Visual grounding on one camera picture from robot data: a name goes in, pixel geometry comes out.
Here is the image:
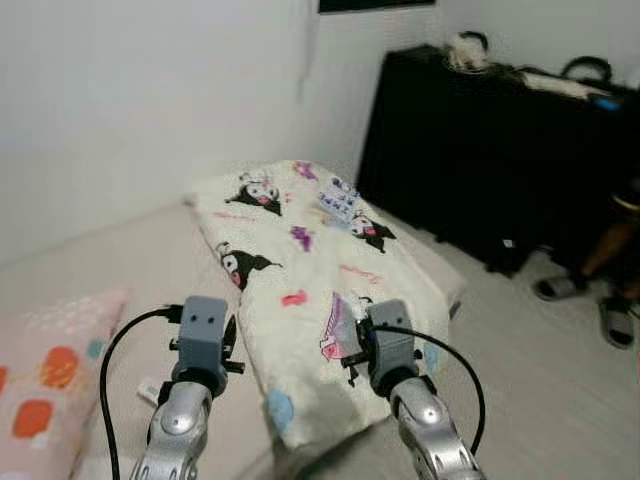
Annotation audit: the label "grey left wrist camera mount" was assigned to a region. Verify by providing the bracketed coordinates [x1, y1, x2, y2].
[178, 296, 231, 386]

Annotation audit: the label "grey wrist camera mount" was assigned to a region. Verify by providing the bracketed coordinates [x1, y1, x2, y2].
[365, 298, 419, 386]
[178, 296, 231, 386]

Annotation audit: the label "person's bare leg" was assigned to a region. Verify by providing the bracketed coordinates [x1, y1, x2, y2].
[575, 180, 640, 301]

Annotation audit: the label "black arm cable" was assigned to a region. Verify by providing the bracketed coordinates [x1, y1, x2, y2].
[372, 322, 488, 457]
[99, 304, 187, 480]

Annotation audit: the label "clear plastic packet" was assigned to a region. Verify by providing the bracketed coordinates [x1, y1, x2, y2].
[320, 293, 371, 361]

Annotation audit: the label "white plush item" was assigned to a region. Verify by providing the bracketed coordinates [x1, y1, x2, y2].
[445, 32, 491, 73]

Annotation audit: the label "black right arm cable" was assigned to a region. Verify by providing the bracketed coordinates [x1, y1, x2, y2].
[372, 322, 488, 457]

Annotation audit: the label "white flat box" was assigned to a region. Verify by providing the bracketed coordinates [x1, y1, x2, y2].
[520, 72, 591, 99]

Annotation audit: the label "beige sheeted mattress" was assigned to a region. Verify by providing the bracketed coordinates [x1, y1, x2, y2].
[0, 200, 471, 480]

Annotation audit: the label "cream cartoon print blanket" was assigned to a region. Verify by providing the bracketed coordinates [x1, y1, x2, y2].
[185, 160, 466, 451]

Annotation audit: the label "black low cabinet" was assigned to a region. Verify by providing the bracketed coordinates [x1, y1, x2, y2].
[357, 45, 640, 276]

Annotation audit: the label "black wall frame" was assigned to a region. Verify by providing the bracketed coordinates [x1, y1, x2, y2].
[318, 0, 436, 13]

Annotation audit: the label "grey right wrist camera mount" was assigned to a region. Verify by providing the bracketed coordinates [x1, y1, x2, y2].
[365, 298, 419, 386]

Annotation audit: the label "pink patterned pillow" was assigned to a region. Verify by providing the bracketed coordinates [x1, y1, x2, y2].
[0, 290, 131, 480]

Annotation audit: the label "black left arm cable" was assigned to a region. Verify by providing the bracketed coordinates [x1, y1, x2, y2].
[99, 304, 187, 480]

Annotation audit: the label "black headphones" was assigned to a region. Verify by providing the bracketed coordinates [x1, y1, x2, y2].
[560, 57, 613, 86]

